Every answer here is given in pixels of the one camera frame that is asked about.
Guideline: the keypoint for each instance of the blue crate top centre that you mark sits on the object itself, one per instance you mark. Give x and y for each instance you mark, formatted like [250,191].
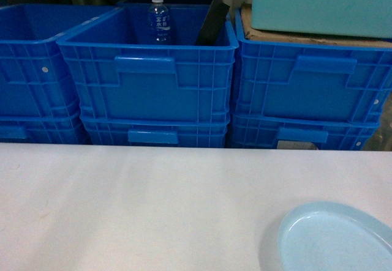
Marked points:
[121,75]

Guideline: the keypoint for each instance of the blue crate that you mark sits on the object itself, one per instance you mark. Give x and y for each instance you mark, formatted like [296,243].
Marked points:
[276,77]
[44,130]
[35,79]
[264,132]
[121,75]
[130,132]

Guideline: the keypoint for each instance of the blue crate bottom left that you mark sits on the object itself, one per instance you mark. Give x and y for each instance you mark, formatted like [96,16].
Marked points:
[44,130]

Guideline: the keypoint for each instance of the blue crate bottom centre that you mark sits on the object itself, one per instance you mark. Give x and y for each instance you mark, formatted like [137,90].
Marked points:
[130,132]

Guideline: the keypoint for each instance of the turquoise plastic box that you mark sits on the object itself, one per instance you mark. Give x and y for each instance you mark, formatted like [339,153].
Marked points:
[358,18]

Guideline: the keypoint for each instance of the blue crate top right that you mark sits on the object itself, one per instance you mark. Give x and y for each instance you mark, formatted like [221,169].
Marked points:
[276,77]

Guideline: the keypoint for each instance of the black flat board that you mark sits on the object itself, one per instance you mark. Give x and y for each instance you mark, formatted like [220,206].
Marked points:
[213,22]

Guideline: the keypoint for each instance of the light blue round tray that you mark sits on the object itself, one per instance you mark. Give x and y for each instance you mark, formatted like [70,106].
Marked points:
[325,236]

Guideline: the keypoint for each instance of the clear plastic water bottle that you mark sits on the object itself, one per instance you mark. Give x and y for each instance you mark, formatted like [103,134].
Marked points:
[159,23]

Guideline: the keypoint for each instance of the blue crate top left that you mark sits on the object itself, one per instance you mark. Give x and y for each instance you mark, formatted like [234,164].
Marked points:
[35,79]

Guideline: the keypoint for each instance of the brown cardboard sheet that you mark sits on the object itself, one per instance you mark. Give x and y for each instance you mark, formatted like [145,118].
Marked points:
[290,37]

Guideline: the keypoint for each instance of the blue crate bottom right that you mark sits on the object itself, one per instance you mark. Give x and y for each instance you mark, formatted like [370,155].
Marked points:
[264,132]

